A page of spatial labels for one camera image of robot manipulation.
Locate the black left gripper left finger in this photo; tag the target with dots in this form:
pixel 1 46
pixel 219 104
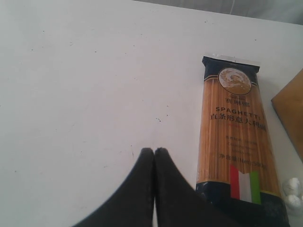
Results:
pixel 132 204

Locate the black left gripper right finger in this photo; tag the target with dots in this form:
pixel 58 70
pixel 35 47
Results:
pixel 179 205

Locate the spaghetti packet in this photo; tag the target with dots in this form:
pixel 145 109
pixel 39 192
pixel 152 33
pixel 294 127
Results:
pixel 235 163

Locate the brown paper bag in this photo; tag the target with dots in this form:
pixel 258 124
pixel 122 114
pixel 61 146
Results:
pixel 288 105

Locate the white candy piece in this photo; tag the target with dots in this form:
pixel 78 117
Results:
pixel 293 202
pixel 292 186

